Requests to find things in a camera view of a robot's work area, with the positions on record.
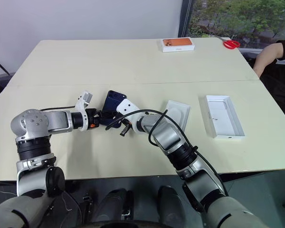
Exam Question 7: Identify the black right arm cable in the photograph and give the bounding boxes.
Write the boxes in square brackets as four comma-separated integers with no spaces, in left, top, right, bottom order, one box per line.
[105,109,229,198]

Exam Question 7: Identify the white phone box base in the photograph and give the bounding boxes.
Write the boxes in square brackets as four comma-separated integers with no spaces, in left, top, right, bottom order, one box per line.
[205,95,246,140]

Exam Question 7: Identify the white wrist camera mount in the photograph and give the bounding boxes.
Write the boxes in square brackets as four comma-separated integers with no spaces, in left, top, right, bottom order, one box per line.
[75,90,95,132]
[115,99,143,122]

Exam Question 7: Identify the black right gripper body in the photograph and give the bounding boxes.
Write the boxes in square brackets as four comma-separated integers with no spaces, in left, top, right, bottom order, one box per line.
[119,118,134,137]

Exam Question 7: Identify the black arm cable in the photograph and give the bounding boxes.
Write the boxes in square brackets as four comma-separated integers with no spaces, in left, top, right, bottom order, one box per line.
[39,105,77,112]
[105,109,229,198]

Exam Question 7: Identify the dark window frame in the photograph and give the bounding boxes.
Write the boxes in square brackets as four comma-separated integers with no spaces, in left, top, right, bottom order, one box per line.
[177,0,193,38]

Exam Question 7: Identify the dark blue phone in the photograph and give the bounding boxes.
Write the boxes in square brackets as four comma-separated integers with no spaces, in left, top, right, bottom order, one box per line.
[101,90,128,127]

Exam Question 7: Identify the white box with orange phone print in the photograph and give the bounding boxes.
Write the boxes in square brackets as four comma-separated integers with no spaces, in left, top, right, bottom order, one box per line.
[161,38,196,53]

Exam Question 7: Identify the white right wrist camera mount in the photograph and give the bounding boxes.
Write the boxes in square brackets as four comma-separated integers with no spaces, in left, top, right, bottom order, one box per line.
[115,99,143,122]

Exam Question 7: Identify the white phone box lid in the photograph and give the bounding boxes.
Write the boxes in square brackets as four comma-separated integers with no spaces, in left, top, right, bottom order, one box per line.
[164,99,191,132]

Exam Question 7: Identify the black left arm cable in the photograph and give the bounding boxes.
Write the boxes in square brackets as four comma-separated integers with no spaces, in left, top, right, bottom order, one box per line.
[39,105,77,112]

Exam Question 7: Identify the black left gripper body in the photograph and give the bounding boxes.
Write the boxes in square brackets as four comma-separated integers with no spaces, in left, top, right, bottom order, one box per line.
[86,108,103,129]

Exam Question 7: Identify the person in black shirt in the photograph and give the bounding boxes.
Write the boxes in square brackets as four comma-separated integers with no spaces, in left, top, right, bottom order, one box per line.
[260,39,285,126]

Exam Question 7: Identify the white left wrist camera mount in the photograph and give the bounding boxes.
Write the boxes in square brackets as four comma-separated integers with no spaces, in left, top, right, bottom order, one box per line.
[75,90,95,132]

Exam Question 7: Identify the red handled scissors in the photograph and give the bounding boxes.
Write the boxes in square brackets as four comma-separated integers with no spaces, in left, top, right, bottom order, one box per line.
[216,36,241,50]

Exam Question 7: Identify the dark rounded shape under table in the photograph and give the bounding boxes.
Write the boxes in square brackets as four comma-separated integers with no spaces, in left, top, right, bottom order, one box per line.
[91,188,134,224]

